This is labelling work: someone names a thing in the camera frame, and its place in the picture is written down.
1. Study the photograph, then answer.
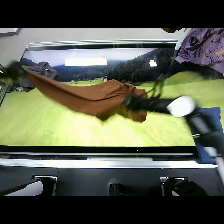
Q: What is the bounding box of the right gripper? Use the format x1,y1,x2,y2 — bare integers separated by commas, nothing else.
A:
123,94,170,115

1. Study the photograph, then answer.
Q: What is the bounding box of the brown garment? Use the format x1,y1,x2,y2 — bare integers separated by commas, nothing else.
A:
21,67,150,124

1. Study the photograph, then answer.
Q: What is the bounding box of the blue garment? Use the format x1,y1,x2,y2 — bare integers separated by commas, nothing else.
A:
192,106,223,165

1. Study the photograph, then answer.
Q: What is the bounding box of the purple printed garment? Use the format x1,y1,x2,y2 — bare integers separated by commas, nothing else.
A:
174,28,224,75

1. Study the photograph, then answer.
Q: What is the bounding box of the silver frame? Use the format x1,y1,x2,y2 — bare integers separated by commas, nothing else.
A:
0,151,215,197

